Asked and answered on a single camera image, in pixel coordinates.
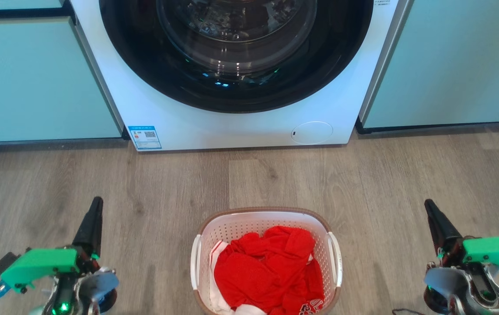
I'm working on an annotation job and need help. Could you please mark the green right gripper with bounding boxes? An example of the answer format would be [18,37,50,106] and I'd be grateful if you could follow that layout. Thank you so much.
[424,199,499,281]

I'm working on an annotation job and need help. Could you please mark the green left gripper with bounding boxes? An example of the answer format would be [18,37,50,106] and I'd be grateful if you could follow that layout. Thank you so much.
[0,196,104,294]

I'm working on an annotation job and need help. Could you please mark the white laundry basket brown rim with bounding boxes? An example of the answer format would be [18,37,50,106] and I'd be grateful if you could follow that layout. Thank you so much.
[190,206,344,315]

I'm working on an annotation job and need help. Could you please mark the blue energy label sticker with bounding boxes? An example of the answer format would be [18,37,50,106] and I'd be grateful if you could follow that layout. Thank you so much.
[127,126,162,151]

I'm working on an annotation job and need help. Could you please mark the white garment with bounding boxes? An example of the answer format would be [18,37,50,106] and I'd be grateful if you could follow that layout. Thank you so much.
[209,240,268,315]

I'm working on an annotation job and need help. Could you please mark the pale green cabinet door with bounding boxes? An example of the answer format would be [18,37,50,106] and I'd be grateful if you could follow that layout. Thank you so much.
[0,17,123,144]
[359,0,499,130]
[0,0,64,11]

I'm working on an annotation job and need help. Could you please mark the round white filter cover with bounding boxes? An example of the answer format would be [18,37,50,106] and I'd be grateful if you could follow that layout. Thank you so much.
[291,121,334,145]

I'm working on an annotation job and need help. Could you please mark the red garment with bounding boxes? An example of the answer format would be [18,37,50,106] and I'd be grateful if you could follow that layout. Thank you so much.
[213,225,325,315]

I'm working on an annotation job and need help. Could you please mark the black round glass washer door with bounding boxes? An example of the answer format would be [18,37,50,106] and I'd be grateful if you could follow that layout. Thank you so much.
[99,0,374,113]

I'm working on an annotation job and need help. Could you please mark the white front-load washing machine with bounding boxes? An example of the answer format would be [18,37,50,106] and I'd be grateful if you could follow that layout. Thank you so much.
[69,0,411,152]

